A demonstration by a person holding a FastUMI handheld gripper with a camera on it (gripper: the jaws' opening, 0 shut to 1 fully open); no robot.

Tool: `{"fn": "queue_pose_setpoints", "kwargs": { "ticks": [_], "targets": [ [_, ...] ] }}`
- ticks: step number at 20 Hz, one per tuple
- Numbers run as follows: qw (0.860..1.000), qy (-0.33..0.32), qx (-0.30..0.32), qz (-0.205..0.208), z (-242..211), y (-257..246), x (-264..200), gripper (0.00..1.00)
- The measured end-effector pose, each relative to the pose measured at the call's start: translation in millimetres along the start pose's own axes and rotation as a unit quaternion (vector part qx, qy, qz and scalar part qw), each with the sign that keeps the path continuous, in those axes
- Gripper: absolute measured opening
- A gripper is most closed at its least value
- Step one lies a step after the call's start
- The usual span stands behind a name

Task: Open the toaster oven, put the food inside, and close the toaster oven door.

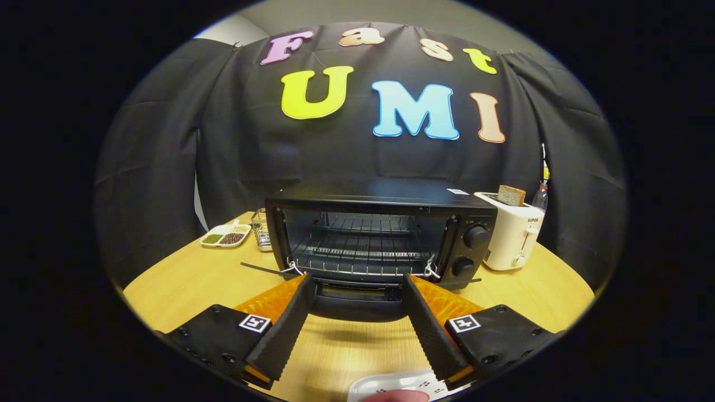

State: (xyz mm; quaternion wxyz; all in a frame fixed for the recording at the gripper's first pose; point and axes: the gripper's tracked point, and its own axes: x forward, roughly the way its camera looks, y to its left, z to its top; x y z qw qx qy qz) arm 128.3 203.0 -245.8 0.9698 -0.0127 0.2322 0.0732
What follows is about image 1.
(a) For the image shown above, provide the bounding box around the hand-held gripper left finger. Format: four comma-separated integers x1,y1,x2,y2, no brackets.
159,274,317,390

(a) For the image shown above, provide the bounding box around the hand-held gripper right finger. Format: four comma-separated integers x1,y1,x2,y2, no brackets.
401,274,562,390

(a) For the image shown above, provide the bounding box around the white cherry print plate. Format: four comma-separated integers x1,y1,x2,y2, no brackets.
347,368,449,402

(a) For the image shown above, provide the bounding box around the pink ham slice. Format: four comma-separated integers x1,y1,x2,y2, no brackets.
363,390,431,402

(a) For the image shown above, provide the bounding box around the black toaster oven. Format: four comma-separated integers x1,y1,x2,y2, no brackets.
241,178,498,323

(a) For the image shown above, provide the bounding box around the white bread toaster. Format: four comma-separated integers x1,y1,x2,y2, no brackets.
474,192,545,272

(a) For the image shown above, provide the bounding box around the white divided dish with beans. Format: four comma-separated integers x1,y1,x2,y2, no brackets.
200,223,252,248

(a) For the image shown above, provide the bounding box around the brown bread slice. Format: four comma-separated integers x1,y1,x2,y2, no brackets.
497,185,526,207

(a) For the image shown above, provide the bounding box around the clear plastic bottle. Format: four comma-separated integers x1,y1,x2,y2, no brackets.
532,179,549,213

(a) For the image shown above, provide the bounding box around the black backdrop cloth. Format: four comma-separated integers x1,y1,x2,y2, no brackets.
94,21,627,291

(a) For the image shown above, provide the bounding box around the oven wire rack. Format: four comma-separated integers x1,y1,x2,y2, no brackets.
290,215,442,277

